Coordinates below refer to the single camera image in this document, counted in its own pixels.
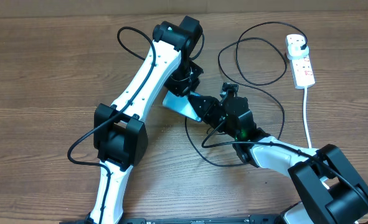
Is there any blue Galaxy smartphone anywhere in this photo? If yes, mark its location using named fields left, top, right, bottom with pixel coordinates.
left=163, top=91, right=202, bottom=122

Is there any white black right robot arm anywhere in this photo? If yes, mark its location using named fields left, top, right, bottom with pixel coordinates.
left=196, top=96, right=368, bottom=224

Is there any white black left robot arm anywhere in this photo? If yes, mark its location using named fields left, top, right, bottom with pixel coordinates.
left=85, top=16, right=204, bottom=223

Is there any white power strip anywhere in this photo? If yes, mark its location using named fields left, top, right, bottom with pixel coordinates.
left=285, top=34, right=315, bottom=89

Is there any white wall charger plug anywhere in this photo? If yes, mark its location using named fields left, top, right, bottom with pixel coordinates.
left=286, top=44, right=309, bottom=60

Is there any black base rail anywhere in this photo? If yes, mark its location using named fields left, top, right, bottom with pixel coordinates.
left=59, top=213, right=281, bottom=224

